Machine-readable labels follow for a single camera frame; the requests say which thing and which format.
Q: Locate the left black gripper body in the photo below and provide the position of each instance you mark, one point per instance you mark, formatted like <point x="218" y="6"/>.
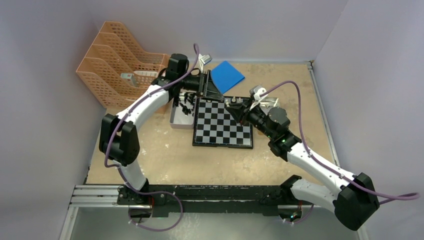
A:
<point x="195" y="84"/>

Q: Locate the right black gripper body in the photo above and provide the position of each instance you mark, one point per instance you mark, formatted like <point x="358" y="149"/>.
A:
<point x="255" y="117"/>

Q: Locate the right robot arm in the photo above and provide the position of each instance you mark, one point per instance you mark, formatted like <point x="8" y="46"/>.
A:
<point x="343" y="193"/>

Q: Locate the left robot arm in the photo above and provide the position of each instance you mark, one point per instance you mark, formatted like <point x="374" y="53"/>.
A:
<point x="119" y="139"/>

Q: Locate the silver tin with black pieces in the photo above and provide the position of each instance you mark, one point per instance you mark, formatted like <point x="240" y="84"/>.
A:
<point x="182" y="115"/>

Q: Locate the black and white chessboard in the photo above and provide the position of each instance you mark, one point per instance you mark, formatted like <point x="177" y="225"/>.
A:
<point x="214" y="126"/>

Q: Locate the orange mesh file organizer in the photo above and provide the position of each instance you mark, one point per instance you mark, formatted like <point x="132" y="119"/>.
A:
<point x="116" y="69"/>

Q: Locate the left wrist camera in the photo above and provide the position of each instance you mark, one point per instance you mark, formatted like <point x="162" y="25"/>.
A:
<point x="204" y="59"/>

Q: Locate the black mounting rail base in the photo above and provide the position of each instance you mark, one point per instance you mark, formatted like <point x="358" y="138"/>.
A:
<point x="163" y="199"/>

